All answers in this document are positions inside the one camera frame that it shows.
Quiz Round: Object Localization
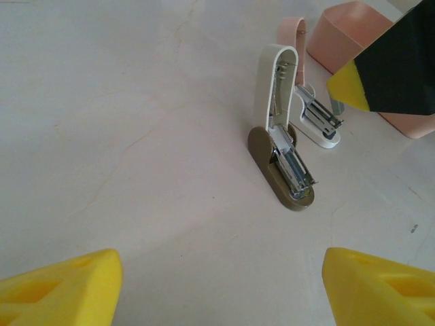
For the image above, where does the pink and white stapler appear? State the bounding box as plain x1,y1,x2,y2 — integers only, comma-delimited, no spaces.
277,16,347,150

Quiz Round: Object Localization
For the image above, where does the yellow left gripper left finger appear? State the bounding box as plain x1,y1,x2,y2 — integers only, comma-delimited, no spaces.
0,248,123,326

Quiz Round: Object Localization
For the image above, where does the olive and cream stapler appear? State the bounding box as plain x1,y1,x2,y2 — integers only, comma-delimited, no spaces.
247,43,317,213

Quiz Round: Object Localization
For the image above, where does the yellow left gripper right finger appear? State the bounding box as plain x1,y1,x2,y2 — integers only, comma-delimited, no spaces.
321,247,435,326

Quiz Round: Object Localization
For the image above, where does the pink plastic tray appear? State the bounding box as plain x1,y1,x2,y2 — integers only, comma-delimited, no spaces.
305,1,435,140

